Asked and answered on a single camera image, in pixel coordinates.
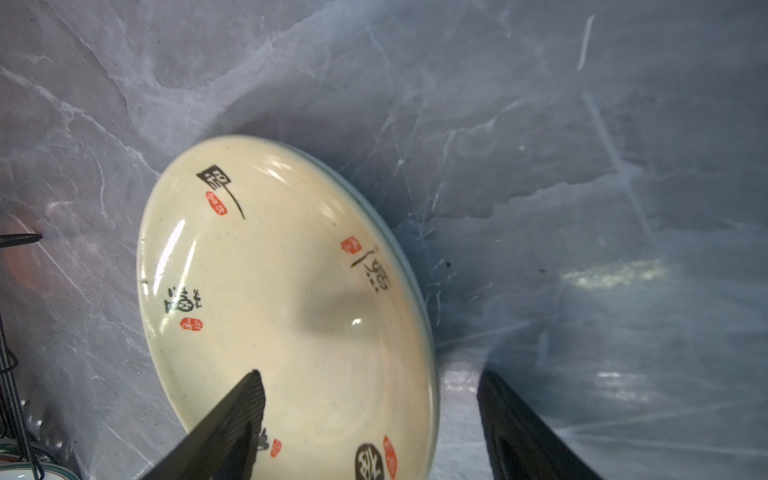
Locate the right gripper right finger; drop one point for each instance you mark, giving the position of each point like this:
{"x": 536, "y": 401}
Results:
{"x": 519, "y": 444}

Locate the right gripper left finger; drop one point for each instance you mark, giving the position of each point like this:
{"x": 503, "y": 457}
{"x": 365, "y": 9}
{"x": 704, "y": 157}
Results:
{"x": 224, "y": 444}

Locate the black wire dish rack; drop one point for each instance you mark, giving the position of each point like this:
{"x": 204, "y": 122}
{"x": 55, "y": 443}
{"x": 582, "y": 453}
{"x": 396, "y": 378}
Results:
{"x": 9, "y": 392}

